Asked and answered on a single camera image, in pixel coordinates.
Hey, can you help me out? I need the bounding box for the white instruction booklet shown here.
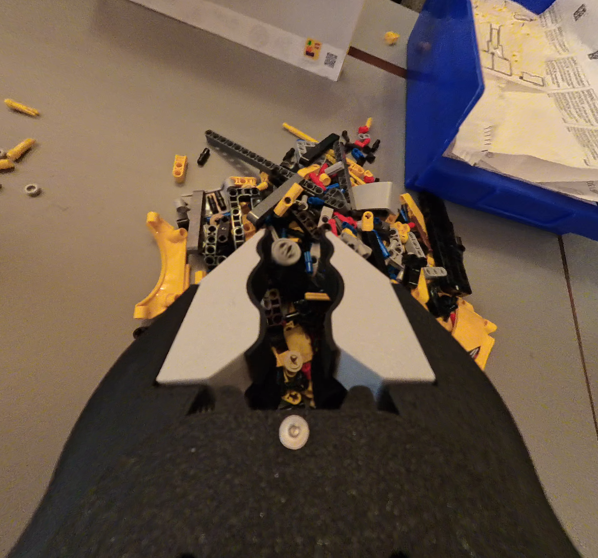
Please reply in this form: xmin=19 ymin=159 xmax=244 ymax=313
xmin=93 ymin=0 xmax=381 ymax=82

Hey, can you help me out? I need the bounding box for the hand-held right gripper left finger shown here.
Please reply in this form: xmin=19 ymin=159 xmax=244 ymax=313
xmin=156 ymin=231 xmax=282 ymax=410

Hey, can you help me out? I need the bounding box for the pile of toy bricks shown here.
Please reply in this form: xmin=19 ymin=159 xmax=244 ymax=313
xmin=133 ymin=118 xmax=498 ymax=411

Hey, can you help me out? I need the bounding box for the long dark grey beam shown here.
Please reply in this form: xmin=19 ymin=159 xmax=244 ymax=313
xmin=205 ymin=129 xmax=323 ymax=194

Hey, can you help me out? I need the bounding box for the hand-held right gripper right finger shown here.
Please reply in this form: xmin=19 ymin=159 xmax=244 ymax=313
xmin=315 ymin=232 xmax=436 ymax=410

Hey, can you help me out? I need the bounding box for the grey desk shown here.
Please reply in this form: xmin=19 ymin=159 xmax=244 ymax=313
xmin=0 ymin=0 xmax=598 ymax=558

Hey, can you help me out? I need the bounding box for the blue bin with papers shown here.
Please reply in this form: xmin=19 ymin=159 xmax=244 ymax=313
xmin=444 ymin=0 xmax=598 ymax=203

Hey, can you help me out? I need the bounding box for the blue storage bin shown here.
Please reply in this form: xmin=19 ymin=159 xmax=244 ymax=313
xmin=404 ymin=0 xmax=598 ymax=241

